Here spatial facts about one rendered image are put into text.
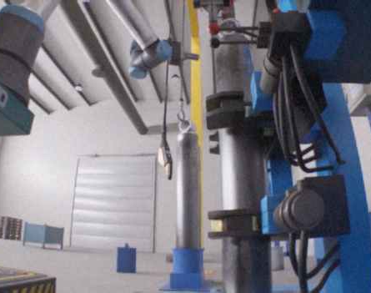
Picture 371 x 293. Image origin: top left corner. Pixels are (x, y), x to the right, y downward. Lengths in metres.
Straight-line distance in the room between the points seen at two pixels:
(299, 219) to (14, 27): 0.85
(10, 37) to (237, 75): 1.00
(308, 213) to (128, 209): 11.94
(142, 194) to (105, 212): 2.00
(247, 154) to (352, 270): 0.67
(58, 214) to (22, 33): 13.54
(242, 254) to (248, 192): 0.25
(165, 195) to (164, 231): 1.62
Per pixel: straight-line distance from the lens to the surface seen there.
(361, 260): 1.25
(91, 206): 13.22
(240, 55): 1.42
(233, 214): 0.95
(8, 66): 0.69
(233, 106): 1.10
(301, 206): 0.69
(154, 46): 1.20
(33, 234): 8.88
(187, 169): 2.52
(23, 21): 0.78
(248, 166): 1.14
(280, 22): 0.79
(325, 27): 0.80
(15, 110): 0.68
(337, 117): 1.34
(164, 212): 12.10
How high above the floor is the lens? 0.41
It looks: 21 degrees up
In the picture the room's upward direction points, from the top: straight up
